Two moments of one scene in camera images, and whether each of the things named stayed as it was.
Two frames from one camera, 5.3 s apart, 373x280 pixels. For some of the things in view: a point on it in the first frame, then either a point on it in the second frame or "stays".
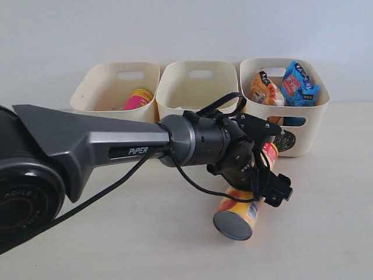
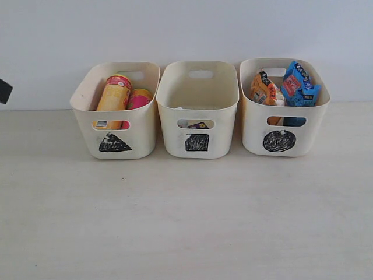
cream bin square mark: (204, 87) stays
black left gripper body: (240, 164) to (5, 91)
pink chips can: (139, 97) stays
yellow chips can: (235, 219) to (115, 96)
